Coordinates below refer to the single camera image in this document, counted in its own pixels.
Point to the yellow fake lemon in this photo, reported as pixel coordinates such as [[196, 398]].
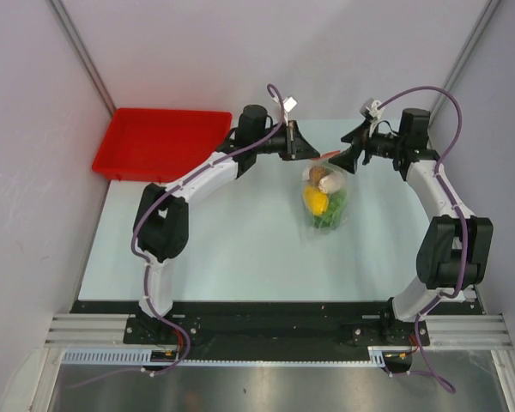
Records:
[[315, 201]]

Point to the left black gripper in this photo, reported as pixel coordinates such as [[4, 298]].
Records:
[[296, 146]]

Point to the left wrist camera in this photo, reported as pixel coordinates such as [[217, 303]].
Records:
[[289, 103]]

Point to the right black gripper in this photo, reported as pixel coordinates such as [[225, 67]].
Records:
[[361, 140]]

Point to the white slotted cable duct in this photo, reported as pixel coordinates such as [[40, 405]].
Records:
[[153, 357]]

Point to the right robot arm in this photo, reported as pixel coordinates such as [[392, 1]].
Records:
[[453, 255]]

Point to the aluminium frame rail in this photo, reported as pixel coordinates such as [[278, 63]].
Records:
[[86, 331]]

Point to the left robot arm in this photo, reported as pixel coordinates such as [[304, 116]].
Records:
[[161, 228]]

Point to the clear zip top bag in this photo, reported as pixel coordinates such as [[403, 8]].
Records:
[[323, 161]]

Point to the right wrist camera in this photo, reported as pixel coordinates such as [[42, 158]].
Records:
[[370, 108]]

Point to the brown fake kiwi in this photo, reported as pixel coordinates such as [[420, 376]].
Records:
[[315, 174]]

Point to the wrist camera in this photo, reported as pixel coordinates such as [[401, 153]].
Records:
[[289, 103], [370, 108]]

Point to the green fake lettuce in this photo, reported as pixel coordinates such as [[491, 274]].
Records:
[[335, 214]]

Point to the red plastic tray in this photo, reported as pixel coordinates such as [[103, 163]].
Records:
[[158, 145]]

